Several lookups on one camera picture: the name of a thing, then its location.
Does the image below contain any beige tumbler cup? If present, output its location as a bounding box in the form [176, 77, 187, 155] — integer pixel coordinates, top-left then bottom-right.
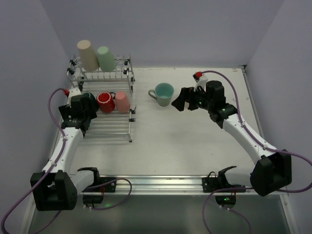
[77, 40, 99, 72]

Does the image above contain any light green tumbler cup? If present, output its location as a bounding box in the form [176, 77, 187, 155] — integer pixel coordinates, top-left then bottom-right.
[97, 46, 117, 72]

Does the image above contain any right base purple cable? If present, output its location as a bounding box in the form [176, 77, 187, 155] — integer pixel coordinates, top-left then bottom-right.
[201, 187, 259, 234]

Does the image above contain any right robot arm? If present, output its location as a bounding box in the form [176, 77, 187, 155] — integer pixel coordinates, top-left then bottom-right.
[172, 80, 292, 196]

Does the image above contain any sage green mug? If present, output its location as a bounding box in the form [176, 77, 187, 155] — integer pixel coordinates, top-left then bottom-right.
[148, 83, 174, 107]

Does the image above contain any pink tumbler cup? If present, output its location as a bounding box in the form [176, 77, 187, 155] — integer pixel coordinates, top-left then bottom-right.
[115, 91, 130, 113]

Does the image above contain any dark green mug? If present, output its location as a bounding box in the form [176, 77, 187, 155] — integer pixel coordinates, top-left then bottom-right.
[82, 92, 99, 112]

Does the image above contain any metal dish rack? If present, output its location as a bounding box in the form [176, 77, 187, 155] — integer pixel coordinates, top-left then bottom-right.
[67, 56, 137, 142]

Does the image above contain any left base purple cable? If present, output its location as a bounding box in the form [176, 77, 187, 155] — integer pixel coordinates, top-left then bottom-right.
[84, 180, 132, 211]

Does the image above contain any red mug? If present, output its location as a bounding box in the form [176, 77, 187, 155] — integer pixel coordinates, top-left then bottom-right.
[96, 92, 116, 113]

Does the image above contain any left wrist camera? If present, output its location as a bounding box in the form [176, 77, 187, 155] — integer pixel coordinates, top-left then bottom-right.
[68, 88, 81, 99]

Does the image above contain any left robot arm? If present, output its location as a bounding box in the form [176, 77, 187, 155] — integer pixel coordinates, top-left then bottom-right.
[30, 95, 99, 211]

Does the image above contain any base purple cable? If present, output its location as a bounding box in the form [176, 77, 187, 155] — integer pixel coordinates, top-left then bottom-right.
[84, 180, 132, 211]
[201, 187, 259, 234]

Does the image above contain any aluminium rail frame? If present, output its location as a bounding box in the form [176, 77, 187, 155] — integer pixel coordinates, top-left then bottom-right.
[24, 65, 293, 234]

